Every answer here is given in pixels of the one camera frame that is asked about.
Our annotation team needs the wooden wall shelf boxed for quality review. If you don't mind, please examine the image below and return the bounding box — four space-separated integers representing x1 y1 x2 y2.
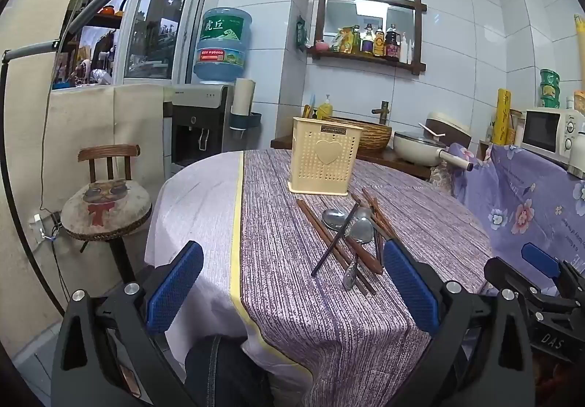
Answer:
307 0 428 76

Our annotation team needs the black chopstick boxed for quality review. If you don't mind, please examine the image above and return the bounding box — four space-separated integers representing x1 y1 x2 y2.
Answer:
312 202 360 277

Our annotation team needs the stack of green cans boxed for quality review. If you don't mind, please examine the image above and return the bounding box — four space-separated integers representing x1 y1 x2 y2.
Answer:
539 68 562 109

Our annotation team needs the dark sauce bottle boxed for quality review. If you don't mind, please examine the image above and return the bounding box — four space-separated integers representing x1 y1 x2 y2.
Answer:
384 24 401 61

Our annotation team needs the wooden handled metal spoon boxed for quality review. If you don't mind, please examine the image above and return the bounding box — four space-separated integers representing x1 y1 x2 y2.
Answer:
344 217 385 275

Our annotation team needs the translucent plastic spoon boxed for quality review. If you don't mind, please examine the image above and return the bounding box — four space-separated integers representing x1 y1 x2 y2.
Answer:
354 205 385 264

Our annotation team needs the wooden chair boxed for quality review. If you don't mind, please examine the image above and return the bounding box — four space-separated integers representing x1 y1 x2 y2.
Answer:
59 144 154 284

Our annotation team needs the rice cooker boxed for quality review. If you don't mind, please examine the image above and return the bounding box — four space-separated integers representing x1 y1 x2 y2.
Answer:
425 111 472 148

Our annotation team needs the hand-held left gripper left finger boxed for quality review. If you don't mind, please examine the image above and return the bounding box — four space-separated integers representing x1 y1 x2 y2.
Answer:
51 240 204 407

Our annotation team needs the woven basin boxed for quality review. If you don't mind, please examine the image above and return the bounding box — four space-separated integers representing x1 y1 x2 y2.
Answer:
320 115 393 156

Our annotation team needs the black cable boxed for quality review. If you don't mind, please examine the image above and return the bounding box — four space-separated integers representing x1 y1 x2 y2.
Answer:
39 0 131 243

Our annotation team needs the beige panel cover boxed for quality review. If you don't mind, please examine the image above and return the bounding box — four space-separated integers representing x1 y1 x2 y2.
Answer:
49 84 166 191

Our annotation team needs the person's leg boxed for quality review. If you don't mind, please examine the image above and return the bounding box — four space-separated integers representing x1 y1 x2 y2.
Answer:
183 334 276 407

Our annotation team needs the cream plastic utensil holder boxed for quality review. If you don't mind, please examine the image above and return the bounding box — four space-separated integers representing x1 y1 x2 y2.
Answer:
288 117 364 198

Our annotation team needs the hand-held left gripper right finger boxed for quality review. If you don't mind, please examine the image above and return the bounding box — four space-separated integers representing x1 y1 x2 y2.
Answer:
383 241 536 407

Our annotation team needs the white microwave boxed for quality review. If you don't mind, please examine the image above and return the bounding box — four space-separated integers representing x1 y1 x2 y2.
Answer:
520 108 585 167

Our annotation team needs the white pan with lid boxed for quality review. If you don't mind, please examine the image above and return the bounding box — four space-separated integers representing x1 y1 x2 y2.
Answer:
393 130 474 172

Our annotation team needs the bamboo style faucet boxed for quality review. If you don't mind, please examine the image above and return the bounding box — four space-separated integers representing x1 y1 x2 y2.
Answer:
372 101 392 127

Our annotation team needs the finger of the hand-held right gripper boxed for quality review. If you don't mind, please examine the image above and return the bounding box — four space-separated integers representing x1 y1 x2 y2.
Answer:
521 243 585 293
483 255 572 312

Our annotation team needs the purple striped tablecloth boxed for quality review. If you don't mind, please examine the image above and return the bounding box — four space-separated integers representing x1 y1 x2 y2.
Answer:
231 149 497 407

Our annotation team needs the cluttered storage shelf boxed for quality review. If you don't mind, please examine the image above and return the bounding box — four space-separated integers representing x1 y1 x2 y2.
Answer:
52 0 134 90

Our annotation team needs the black curved pole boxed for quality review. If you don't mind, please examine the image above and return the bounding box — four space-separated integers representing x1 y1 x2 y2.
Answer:
0 52 68 315

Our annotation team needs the water dispenser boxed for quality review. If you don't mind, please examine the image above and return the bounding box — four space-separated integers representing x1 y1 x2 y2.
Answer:
170 85 234 177

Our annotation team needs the yellow seasoning packet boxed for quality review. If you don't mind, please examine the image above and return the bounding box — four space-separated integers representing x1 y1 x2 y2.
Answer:
331 28 352 54

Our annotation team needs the yellow box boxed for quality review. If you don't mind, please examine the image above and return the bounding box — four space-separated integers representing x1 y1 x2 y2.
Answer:
495 88 513 145

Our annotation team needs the blue water bottle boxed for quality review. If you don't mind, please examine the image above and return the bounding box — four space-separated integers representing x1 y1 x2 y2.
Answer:
193 7 253 85

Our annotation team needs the white power strip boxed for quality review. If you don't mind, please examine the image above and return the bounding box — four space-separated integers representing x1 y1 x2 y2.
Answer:
29 212 63 244

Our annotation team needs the brown floral cloth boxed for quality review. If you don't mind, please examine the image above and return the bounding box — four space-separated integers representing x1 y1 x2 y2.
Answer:
429 163 458 195

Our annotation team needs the white tablecloth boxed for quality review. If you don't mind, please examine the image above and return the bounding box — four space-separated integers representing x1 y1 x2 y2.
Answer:
145 151 275 385

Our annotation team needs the sliding window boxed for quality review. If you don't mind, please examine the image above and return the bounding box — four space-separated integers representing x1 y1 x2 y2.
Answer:
122 0 212 84

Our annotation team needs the purple floral cloth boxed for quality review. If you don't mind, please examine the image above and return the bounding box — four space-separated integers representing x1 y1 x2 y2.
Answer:
450 142 585 282

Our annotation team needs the cat print seat cushion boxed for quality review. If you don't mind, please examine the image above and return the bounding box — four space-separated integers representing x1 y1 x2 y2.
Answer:
61 179 152 241

